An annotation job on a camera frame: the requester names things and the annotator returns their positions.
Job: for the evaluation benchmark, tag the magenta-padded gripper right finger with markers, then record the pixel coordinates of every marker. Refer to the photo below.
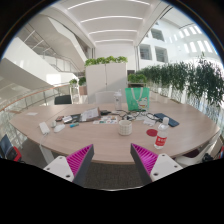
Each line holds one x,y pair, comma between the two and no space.
163,165

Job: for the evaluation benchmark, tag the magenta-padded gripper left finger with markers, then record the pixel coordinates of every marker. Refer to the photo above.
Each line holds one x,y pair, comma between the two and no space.
60,166

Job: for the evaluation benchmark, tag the clear red-labelled water bottle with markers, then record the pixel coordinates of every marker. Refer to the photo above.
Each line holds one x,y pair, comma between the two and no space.
161,140

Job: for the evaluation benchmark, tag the white plastic chair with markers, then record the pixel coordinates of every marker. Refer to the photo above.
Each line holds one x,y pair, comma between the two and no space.
195,156

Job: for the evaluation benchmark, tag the flat round red coaster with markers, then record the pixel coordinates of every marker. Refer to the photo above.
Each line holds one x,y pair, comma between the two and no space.
150,132

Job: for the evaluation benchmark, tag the white power adapter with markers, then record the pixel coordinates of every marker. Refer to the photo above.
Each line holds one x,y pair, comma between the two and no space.
44,128

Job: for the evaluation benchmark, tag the small teal object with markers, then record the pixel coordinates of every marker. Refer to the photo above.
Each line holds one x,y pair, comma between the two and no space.
74,125

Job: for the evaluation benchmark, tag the dark blue keyboard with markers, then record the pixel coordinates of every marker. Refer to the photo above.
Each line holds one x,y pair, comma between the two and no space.
170,120

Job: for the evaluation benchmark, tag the white blister pack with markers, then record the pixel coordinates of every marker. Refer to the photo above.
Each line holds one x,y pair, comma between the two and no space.
149,122

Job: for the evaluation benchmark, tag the black flat pouch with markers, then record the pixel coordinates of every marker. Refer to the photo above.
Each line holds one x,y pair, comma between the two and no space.
75,117

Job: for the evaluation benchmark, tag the white grid-pattern mug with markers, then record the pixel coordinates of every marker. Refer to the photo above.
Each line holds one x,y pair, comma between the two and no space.
125,128

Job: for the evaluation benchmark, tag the white paper slip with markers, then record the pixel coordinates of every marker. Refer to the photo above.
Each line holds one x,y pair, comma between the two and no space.
32,113

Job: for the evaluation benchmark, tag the open notebook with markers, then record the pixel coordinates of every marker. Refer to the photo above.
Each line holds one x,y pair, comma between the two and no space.
90,114

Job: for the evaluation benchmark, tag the colourful sticker sheet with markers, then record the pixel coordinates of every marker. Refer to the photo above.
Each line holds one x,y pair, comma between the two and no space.
106,120

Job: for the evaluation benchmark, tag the black office chair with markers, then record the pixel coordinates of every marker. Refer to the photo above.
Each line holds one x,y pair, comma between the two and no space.
63,99

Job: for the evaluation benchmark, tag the black rectangular box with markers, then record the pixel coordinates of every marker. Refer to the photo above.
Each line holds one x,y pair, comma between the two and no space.
105,112

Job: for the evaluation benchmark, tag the green tote bag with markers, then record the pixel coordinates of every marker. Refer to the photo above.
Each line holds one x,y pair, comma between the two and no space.
133,100

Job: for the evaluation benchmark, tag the clear shaker bottle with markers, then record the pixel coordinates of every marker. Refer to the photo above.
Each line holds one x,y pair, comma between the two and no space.
117,100

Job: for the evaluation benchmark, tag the small potted green plant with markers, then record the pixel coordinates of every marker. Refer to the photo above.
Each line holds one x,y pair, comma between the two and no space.
82,81
73,82

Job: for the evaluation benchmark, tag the row of green trees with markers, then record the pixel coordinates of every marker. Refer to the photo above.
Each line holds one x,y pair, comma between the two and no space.
186,78

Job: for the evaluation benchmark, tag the white cabinet with plants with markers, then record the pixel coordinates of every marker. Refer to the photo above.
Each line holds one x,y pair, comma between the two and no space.
106,78

